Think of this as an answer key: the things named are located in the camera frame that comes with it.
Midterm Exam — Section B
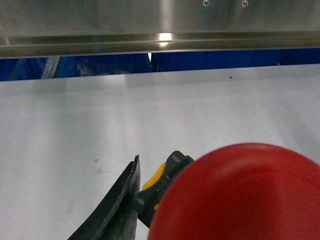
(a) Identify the stainless steel shelf beam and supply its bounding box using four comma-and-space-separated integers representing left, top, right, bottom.
0, 0, 320, 59

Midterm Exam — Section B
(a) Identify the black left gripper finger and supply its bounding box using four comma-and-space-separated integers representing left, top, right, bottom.
69, 155, 141, 240

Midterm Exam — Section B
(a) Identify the red mushroom push button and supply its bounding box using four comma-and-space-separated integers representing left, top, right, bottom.
132, 143, 320, 240

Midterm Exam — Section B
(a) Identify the blue bin under beam middle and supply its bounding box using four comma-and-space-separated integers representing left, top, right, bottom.
0, 53, 152, 82

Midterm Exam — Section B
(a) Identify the blue bin under beam right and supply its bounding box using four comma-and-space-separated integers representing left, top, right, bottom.
151, 48, 320, 72

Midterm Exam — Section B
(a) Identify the blue bin under beam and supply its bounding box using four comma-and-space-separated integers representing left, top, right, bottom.
151, 48, 320, 72
0, 53, 152, 82

